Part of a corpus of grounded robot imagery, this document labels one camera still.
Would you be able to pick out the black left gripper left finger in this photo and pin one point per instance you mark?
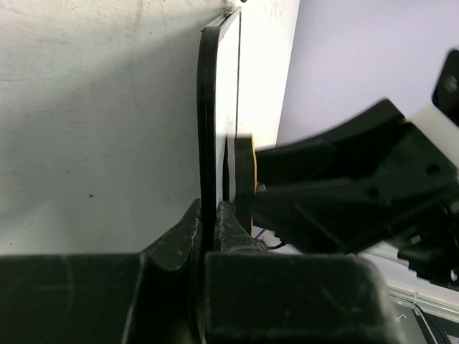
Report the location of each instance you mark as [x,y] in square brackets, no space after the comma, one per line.
[141,297]

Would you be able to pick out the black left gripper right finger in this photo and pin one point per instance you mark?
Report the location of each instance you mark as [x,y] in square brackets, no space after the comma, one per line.
[254,296]

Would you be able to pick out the small black-framed whiteboard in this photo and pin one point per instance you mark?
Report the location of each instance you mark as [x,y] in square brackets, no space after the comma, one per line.
[218,71]

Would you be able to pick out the yellow bone-shaped eraser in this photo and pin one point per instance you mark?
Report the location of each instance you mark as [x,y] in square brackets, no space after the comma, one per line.
[240,177]

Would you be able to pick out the aluminium table frame rail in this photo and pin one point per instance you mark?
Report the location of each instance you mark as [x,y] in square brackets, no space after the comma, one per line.
[428,313]

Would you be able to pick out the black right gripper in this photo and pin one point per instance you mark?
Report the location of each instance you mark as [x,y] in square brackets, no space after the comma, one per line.
[403,196]

